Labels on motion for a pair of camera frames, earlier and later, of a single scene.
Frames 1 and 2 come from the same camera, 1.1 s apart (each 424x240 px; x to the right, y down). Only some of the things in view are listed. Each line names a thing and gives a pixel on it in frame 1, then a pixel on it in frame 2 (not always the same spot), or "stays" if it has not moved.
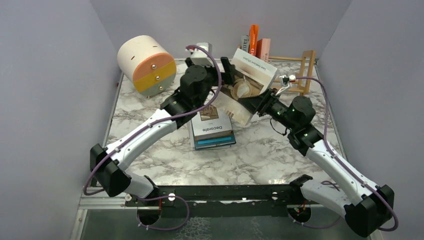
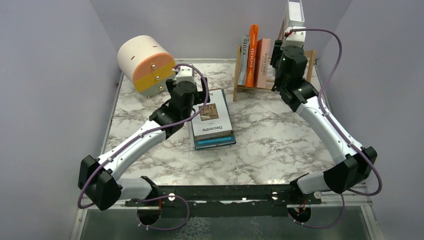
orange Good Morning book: x=253 y=37 stays
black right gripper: x=260 y=103 -> x=277 y=53
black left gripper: x=227 y=77 -> x=201 y=97
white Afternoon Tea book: x=251 y=77 -> x=294 y=17
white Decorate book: x=212 y=122 stays
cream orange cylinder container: x=147 y=65 stays
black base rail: x=179 y=201 stays
